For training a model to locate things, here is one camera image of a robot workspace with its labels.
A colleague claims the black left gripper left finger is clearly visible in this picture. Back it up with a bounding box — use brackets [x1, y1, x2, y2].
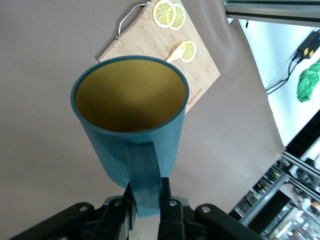
[9, 183, 138, 240]

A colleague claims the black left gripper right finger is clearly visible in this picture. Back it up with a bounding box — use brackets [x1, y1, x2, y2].
[157, 177, 262, 240]

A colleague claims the dark teal cup yellow inside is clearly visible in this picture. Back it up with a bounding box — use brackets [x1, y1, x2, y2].
[70, 55, 189, 218]

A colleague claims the aluminium storage shelf rack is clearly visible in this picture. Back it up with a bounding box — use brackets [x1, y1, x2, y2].
[228, 149, 320, 240]

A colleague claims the brown table mat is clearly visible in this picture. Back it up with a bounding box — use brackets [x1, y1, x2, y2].
[0, 0, 287, 240]

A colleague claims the yellow plastic fork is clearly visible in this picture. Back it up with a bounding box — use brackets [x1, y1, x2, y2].
[165, 41, 187, 63]

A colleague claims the lemon slice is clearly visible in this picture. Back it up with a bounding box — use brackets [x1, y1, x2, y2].
[180, 39, 198, 63]
[169, 2, 187, 31]
[152, 0, 176, 28]

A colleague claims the green cloth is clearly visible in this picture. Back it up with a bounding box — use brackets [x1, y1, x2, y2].
[296, 58, 320, 104]

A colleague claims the black adapter cable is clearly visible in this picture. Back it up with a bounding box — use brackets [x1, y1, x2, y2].
[265, 55, 302, 95]

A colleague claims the wooden cutting board metal handle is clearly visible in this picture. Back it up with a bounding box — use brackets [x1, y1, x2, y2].
[97, 0, 221, 116]

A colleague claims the aluminium camera post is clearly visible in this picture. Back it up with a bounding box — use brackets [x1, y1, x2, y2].
[223, 0, 320, 26]

